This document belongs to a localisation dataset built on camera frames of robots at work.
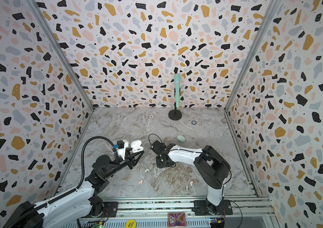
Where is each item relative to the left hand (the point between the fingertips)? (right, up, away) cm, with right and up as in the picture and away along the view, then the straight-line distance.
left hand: (143, 149), depth 73 cm
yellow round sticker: (-5, -36, -3) cm, 37 cm away
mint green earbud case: (+22, +2, +30) cm, 37 cm away
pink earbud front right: (+26, -22, +10) cm, 36 cm away
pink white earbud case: (-4, +2, +1) cm, 5 cm away
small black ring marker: (+33, +13, +40) cm, 54 cm away
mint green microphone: (+19, +42, +23) cm, 52 cm away
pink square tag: (+17, -35, -3) cm, 39 cm away
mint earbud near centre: (0, -16, +15) cm, 22 cm away
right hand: (+8, -12, +16) cm, 22 cm away
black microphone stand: (+18, +20, +44) cm, 52 cm away
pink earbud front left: (-3, -21, +10) cm, 24 cm away
